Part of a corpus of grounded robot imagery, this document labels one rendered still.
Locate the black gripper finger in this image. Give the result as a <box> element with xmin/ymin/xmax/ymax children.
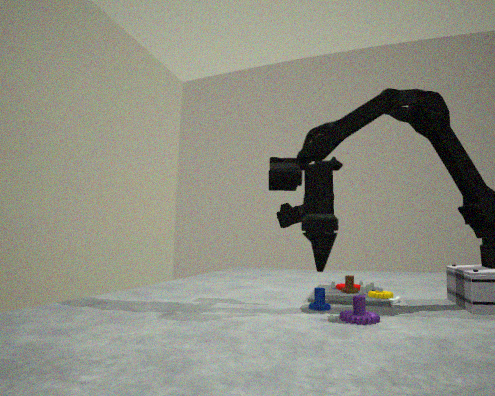
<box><xmin>303</xmin><ymin>232</ymin><xmax>338</xmax><ymax>272</ymax></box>

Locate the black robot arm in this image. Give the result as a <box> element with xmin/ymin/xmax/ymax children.
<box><xmin>269</xmin><ymin>88</ymin><xmax>495</xmax><ymax>269</ymax></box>

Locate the red gear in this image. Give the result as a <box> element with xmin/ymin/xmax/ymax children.
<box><xmin>336</xmin><ymin>284</ymin><xmax>361</xmax><ymax>291</ymax></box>

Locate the brown gear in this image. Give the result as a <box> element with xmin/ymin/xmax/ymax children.
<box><xmin>341</xmin><ymin>275</ymin><xmax>358</xmax><ymax>294</ymax></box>

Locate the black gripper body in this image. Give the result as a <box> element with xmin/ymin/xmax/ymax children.
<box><xmin>302</xmin><ymin>188</ymin><xmax>339</xmax><ymax>233</ymax></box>

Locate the purple gear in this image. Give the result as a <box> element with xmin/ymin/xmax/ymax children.
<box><xmin>339</xmin><ymin>295</ymin><xmax>380</xmax><ymax>325</ymax></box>

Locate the blue gear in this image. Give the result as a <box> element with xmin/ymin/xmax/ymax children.
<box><xmin>308</xmin><ymin>288</ymin><xmax>330</xmax><ymax>312</ymax></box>

